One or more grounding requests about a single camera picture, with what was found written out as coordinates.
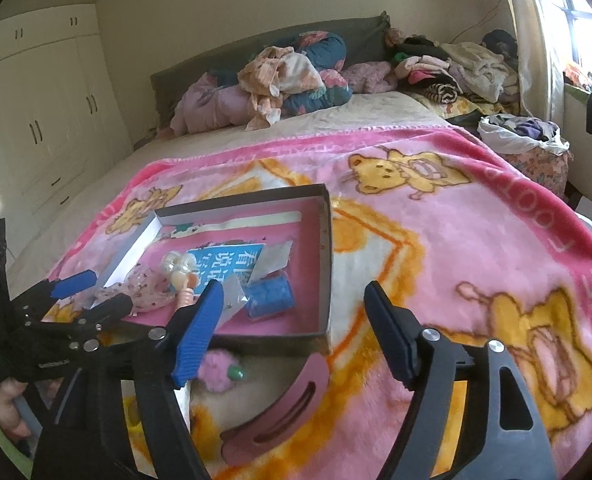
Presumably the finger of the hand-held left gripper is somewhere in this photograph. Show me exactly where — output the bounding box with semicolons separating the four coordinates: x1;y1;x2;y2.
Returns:
8;270;97;314
26;292;133;343

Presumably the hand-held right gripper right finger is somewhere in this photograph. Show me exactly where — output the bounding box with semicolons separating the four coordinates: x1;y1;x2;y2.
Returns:
364;281;559;480

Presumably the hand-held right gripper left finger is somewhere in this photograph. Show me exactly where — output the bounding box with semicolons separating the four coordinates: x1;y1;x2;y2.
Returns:
31;279;225;480

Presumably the peach spiral hair clip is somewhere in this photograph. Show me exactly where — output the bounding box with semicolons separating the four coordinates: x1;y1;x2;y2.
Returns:
173;285;197;312

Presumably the polka-dot bow hair tie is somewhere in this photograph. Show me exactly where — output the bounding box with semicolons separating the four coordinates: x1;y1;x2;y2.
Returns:
93;265;177;317

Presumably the pink pompom hair tie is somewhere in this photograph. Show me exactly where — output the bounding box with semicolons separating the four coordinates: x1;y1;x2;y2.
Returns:
198;350;249;394

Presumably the pearly hair claw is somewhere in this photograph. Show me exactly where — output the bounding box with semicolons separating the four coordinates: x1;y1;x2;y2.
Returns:
161;250;199;291

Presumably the blue hair ties packet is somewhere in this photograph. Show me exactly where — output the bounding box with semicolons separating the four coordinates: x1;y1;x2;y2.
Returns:
246;270;297;322

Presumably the shallow cardboard box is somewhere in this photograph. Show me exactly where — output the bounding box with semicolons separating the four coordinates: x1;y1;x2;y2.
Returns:
83;184;333;357

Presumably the clear packet with white card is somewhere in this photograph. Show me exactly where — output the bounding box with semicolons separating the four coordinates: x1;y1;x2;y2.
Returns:
248;240;295;282

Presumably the banana hair clip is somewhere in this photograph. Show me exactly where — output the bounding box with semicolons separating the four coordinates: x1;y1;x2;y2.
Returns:
220;352;330;467

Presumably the person's left hand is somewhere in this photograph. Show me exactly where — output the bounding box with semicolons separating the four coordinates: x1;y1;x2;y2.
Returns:
0;375;33;444

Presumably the pink bear printed blanket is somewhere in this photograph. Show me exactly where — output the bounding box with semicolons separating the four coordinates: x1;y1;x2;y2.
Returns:
41;127;592;480

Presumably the white wardrobe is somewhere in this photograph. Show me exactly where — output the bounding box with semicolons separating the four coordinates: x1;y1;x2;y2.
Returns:
0;5;135;243

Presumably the pink quilt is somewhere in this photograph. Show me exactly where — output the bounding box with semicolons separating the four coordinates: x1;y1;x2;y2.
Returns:
169;72;257;137

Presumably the bag of laundry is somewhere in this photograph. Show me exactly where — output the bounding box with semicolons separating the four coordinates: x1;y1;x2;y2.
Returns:
478;114;574;202

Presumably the pink crumpled garment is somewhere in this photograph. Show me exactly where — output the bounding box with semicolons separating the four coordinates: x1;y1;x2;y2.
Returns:
343;61;399;94

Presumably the grey padded headboard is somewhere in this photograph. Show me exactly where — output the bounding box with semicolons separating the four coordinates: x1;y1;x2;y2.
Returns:
150;10;393;129

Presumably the cream patterned garment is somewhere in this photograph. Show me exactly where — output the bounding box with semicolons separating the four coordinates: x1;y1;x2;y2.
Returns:
238;46;327;129

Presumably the pile of mixed clothes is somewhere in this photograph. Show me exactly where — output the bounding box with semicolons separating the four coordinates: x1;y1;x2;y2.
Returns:
386;27;522;117

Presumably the beige curtain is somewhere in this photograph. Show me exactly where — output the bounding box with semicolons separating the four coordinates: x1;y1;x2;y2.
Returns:
496;0;567;127

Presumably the window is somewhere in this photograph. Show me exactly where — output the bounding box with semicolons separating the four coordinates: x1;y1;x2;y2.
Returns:
520;0;592;87

